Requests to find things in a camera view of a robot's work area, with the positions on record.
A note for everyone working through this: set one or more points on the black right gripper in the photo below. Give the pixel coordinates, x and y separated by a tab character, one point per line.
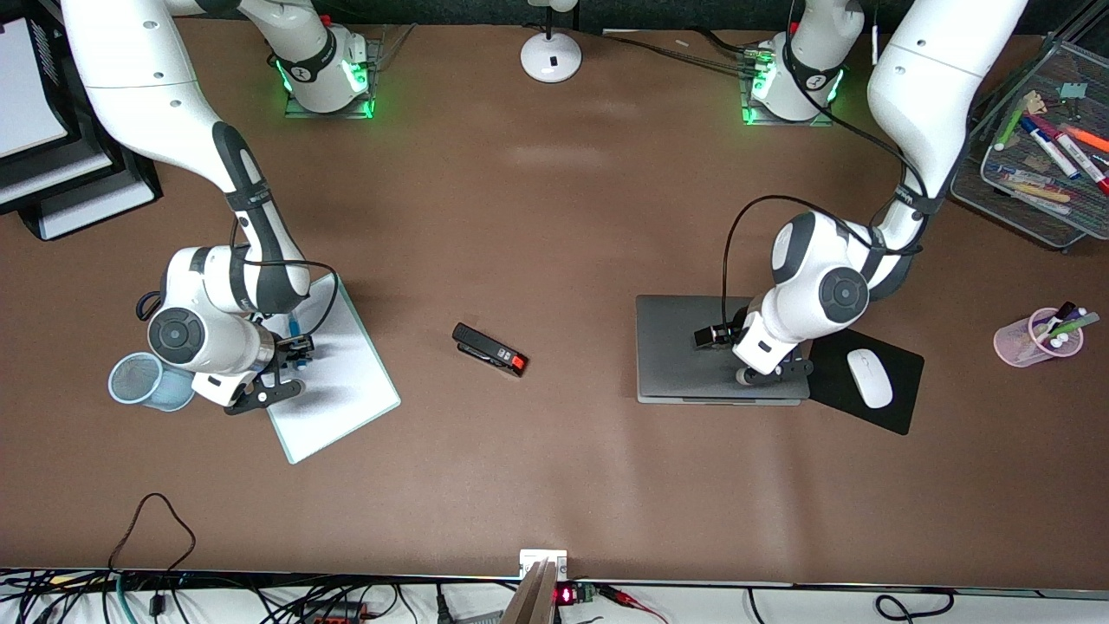
289	350

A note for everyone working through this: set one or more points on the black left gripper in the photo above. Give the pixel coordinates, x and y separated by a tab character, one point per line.
726	334

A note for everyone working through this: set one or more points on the grey laptop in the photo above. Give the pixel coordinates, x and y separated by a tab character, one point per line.
676	364

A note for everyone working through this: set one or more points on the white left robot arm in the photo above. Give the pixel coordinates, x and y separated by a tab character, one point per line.
918	87

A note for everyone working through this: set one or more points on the green tray marker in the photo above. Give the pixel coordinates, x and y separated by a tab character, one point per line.
1009	127

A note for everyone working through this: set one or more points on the blue and white tray marker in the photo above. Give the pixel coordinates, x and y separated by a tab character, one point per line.
1050	149

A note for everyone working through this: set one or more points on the red and white tray marker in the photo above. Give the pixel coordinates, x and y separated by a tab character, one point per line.
1083	163

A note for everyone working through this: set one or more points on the mint clipboard with white paper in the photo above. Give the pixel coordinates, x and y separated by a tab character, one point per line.
346	407

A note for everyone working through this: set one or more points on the black mouse pad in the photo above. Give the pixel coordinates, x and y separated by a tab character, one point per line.
832	399

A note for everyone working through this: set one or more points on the white computer mouse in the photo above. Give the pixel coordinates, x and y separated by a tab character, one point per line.
869	377

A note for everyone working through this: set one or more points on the black scissors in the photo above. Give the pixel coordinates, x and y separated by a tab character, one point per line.
139	308

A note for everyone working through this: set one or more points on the blue mesh pen cup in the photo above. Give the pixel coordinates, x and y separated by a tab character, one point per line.
130	381

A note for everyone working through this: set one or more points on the black stapler with red end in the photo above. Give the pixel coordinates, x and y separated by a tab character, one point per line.
485	348

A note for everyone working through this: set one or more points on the black stacked paper tray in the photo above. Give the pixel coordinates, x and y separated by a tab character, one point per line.
143	186

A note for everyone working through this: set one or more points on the white paper sheet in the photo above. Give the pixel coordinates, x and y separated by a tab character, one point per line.
87	212
26	87

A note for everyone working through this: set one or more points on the white mounting plate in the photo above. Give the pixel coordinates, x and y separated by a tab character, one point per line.
530	555

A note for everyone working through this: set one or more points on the red LED display module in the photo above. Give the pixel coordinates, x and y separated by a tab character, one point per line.
565	595

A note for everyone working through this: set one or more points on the pink translucent cup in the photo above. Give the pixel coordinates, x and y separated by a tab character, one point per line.
1014	342

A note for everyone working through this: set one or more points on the white lamp base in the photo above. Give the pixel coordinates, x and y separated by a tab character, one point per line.
551	61

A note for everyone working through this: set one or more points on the orange highlighter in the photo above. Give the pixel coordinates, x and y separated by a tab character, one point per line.
1090	139

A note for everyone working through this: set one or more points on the metal binder clip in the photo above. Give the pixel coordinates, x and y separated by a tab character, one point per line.
1073	89

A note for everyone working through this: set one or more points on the black mesh desk tray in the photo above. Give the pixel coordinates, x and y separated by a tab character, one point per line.
1057	61

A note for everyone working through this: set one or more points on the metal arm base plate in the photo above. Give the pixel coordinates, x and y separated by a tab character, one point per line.
780	122
372	56

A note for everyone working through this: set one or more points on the wooden camera stand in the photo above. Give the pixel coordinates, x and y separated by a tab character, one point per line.
533	598

